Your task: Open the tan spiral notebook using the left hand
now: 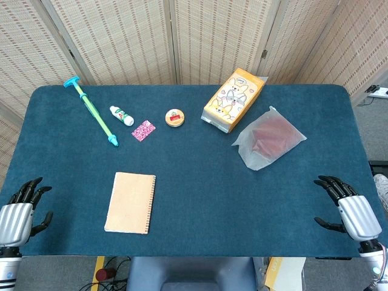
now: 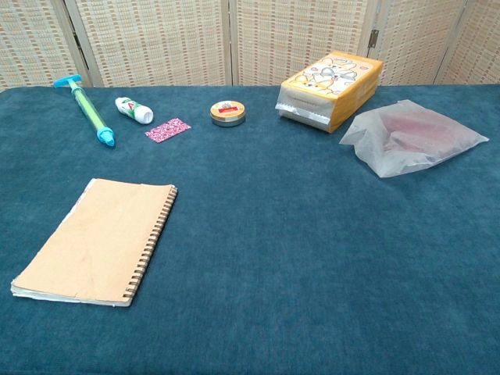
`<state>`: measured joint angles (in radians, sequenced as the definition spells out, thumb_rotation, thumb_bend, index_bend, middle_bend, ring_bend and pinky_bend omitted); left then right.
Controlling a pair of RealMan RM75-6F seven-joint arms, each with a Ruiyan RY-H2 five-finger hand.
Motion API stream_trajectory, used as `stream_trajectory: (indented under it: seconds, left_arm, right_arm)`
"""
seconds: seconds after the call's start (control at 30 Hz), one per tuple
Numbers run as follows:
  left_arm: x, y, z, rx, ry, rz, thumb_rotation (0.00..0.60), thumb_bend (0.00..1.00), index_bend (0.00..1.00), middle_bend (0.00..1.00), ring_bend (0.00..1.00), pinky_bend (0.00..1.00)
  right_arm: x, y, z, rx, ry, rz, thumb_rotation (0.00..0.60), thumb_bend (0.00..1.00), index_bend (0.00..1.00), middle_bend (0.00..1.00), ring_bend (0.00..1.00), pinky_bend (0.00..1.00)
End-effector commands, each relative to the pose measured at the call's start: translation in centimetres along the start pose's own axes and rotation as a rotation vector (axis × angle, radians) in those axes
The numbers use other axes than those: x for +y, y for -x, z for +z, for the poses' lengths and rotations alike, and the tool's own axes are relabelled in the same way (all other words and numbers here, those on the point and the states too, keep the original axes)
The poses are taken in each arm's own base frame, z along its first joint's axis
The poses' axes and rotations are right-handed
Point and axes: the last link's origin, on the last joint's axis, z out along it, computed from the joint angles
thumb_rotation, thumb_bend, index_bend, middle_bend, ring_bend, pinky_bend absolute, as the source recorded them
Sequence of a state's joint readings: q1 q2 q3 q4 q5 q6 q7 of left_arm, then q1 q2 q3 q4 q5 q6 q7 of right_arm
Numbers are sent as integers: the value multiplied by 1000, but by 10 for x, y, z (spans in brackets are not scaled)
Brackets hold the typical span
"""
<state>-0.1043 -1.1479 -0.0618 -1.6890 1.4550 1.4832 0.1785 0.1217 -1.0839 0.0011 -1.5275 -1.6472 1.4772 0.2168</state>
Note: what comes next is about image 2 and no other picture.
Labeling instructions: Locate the blue table cloth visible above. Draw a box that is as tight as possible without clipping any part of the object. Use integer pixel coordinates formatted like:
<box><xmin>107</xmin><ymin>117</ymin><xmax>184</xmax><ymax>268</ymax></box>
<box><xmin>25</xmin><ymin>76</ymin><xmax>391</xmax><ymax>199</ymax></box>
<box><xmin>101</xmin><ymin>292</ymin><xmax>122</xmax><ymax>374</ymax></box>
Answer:
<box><xmin>0</xmin><ymin>83</ymin><xmax>500</xmax><ymax>375</ymax></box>

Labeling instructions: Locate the round metal tin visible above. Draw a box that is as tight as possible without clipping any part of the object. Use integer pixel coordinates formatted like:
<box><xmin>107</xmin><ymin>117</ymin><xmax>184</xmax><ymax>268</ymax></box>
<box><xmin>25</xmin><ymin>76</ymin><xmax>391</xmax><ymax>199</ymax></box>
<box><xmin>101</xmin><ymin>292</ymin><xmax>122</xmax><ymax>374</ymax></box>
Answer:
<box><xmin>209</xmin><ymin>100</ymin><xmax>247</xmax><ymax>127</ymax></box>

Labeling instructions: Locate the small white bottle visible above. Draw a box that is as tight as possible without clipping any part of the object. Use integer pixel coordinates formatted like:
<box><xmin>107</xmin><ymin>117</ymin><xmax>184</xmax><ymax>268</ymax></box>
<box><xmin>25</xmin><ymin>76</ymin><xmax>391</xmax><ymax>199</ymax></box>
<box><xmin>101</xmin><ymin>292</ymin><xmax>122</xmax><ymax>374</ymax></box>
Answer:
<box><xmin>114</xmin><ymin>96</ymin><xmax>154</xmax><ymax>125</ymax></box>

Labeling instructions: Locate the translucent white plastic bag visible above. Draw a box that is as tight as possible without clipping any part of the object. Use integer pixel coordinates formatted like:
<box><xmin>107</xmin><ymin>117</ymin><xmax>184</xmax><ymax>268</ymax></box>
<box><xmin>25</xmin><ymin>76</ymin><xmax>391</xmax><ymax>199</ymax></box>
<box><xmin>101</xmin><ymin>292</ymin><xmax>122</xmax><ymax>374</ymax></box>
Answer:
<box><xmin>338</xmin><ymin>99</ymin><xmax>490</xmax><ymax>179</ymax></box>

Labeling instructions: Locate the pink patterned card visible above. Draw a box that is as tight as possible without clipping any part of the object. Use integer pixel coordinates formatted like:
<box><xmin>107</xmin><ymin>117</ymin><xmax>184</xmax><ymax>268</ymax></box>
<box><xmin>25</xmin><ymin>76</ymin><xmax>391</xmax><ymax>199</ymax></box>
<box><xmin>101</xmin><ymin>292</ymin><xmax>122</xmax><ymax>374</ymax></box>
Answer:
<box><xmin>145</xmin><ymin>117</ymin><xmax>193</xmax><ymax>144</ymax></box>

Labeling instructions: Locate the brown spiral notebook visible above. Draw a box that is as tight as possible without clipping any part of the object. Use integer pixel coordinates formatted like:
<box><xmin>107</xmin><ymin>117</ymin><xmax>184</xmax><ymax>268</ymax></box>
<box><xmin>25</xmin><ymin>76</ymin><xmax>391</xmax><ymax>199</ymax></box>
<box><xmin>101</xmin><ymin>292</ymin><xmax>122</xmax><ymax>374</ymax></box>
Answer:
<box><xmin>10</xmin><ymin>177</ymin><xmax>179</xmax><ymax>308</ymax></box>

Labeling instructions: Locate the blue green hand pump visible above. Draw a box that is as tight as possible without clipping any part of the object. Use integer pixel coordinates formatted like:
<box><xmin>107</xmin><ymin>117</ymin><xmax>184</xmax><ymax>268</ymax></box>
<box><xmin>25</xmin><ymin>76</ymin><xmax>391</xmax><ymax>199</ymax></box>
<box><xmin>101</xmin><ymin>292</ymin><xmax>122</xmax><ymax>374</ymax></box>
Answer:
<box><xmin>53</xmin><ymin>73</ymin><xmax>116</xmax><ymax>148</ymax></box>

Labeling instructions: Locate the yellow cartoon tissue pack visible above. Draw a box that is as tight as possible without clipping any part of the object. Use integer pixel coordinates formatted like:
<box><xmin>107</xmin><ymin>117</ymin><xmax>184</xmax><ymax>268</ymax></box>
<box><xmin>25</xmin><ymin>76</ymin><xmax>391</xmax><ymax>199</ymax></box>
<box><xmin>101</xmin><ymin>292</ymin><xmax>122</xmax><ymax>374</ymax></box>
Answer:
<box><xmin>274</xmin><ymin>50</ymin><xmax>384</xmax><ymax>134</ymax></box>

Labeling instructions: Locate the woven folding screen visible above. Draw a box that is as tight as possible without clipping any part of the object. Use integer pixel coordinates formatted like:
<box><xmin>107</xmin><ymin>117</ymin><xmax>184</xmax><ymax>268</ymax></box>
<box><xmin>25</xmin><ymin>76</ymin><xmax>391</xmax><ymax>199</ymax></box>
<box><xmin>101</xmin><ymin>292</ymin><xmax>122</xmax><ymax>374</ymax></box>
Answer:
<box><xmin>0</xmin><ymin>0</ymin><xmax>500</xmax><ymax>93</ymax></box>

